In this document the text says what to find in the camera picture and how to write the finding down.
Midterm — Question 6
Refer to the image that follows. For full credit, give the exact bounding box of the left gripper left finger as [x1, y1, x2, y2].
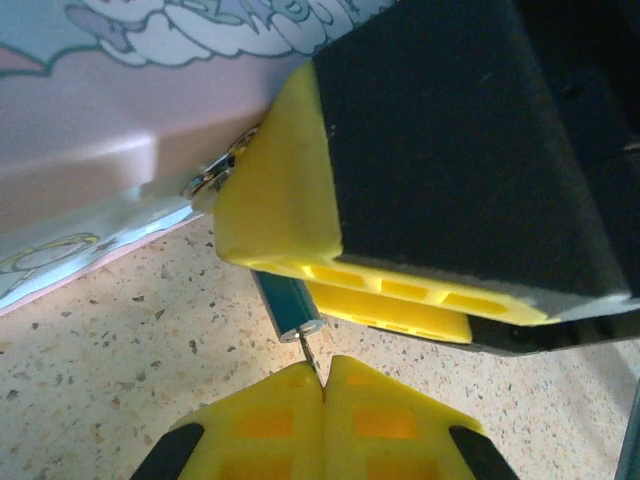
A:
[129, 359, 327, 480]

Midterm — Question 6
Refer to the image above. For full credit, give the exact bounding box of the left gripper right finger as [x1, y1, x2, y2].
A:
[322, 354, 521, 480]

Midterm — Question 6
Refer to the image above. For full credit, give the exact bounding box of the small metal key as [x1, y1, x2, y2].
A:
[297, 332, 322, 375]

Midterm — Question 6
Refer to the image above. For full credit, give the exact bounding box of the small blue padlock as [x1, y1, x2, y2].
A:
[183, 128, 329, 346]

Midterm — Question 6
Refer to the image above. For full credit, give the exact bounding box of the cartoon print tin box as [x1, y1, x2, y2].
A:
[0, 0, 401, 317]

